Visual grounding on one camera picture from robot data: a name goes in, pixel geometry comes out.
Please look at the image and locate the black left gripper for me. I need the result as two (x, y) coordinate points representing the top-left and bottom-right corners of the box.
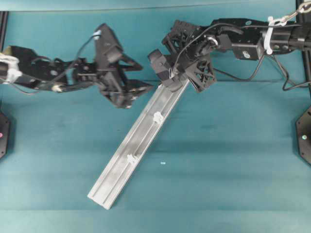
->
(72, 47), (153, 109)

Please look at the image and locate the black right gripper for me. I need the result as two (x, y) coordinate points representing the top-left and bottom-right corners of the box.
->
(161, 20), (219, 93)

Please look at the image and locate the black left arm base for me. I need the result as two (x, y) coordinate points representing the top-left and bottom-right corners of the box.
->
(0, 112), (10, 158)

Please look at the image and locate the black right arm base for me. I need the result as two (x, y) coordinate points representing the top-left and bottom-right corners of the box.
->
(295, 107), (311, 165)

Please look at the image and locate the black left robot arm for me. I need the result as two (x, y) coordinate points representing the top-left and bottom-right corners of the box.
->
(0, 45), (152, 108)

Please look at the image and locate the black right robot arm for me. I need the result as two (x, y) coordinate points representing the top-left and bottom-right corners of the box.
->
(157, 18), (311, 93)

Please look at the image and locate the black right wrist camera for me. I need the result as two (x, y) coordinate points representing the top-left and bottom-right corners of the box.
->
(148, 49), (172, 82)

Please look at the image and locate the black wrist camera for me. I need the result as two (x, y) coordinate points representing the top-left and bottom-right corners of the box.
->
(148, 49), (172, 82)
(93, 23), (123, 69)

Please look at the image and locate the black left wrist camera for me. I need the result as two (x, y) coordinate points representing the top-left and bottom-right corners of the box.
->
(93, 23), (123, 69)

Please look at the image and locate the white zip-tie ring middle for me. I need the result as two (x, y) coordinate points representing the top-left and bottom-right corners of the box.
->
(152, 111), (164, 124)

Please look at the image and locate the silver aluminium rail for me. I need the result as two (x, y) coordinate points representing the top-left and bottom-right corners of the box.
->
(87, 80), (190, 210)

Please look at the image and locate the black right frame post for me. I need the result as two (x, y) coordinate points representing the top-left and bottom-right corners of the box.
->
(296, 12), (311, 82)

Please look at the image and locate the black frame post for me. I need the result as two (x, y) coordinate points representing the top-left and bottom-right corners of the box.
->
(0, 11), (9, 51)
(296, 12), (311, 82)

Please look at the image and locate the black left frame post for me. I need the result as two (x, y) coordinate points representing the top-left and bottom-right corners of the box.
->
(0, 11), (9, 51)

